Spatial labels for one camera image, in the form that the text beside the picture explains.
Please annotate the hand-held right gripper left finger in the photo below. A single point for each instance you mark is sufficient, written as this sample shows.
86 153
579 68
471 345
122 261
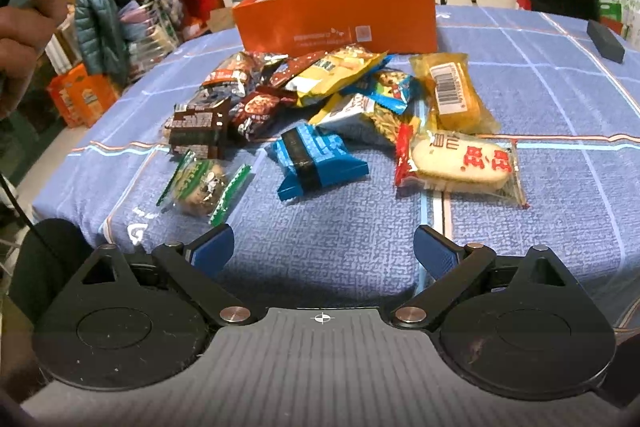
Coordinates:
216 248

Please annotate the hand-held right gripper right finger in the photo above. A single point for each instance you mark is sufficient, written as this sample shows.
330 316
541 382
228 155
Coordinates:
434 253

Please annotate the green-edged clear cookie packet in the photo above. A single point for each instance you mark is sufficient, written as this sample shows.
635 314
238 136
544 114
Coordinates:
202 187

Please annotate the white rice cracker packet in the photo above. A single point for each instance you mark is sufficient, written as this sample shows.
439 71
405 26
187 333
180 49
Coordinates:
465 162

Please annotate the dark brown snack packet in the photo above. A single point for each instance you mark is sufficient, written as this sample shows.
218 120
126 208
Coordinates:
197 127

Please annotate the blue black-striped snack packet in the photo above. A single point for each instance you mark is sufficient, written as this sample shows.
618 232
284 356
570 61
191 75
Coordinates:
312 157

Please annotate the red chocolate-chip cookie packet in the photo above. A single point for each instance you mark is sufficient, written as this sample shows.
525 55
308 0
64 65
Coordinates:
260 112

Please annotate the white yellow noodle snack packet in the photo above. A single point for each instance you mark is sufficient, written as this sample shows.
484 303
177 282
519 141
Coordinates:
350 114

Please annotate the orange cardboard box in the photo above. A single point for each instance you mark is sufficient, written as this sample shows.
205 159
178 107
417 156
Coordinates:
340 17

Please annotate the person's left hand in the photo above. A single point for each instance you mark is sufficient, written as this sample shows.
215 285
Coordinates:
30 37

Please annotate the teal padded jacket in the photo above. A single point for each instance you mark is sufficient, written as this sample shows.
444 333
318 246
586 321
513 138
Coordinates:
105 27

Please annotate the blue checked tablecloth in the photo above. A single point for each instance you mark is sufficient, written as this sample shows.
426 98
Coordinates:
525 167

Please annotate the orange silver snack packet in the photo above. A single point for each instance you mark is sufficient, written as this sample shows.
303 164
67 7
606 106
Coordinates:
230 74

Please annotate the orange printed carton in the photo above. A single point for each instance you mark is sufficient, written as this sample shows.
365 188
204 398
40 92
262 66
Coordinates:
82 94

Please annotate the yellow cake packet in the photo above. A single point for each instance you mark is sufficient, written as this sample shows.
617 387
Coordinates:
452 92

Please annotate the large blue cookie packet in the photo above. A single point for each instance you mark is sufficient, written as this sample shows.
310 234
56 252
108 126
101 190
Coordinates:
392 89

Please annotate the brown chocolate-chip cookie packet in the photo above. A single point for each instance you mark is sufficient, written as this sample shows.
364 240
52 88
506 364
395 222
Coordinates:
295 67

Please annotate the black rectangular block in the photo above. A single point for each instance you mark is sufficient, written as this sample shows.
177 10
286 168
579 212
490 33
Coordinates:
606 41

